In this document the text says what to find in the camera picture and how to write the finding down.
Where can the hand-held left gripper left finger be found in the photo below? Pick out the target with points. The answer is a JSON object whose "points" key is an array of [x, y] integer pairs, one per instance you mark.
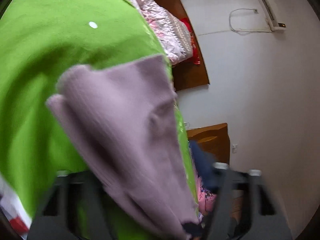
{"points": [[86, 195]]}

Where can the ribbed wooden headboard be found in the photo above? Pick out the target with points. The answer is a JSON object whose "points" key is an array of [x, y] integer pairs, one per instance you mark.
{"points": [[212, 140]]}

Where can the mauve pants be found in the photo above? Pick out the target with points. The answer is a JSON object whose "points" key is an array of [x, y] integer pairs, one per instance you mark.
{"points": [[130, 135]]}

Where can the plain wooden headboard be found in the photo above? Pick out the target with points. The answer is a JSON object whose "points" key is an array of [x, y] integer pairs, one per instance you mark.
{"points": [[190, 77]]}

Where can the wall socket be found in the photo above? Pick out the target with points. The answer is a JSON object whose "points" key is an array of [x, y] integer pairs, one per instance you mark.
{"points": [[234, 148]]}

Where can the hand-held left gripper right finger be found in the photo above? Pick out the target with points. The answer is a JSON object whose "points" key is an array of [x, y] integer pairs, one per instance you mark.
{"points": [[203, 170]]}

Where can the white air conditioner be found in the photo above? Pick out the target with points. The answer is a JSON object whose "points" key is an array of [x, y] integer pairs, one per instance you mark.
{"points": [[268, 7]]}

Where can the pink bed cover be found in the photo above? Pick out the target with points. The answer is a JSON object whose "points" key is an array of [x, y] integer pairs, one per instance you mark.
{"points": [[206, 200]]}

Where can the red pillow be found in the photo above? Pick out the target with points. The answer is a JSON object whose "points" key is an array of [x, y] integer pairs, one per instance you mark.
{"points": [[193, 47]]}

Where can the pink white patterned quilt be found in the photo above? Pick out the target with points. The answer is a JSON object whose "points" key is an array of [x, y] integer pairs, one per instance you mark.
{"points": [[165, 25]]}

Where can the green bed sheet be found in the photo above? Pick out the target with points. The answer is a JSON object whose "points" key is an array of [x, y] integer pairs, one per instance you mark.
{"points": [[45, 80]]}

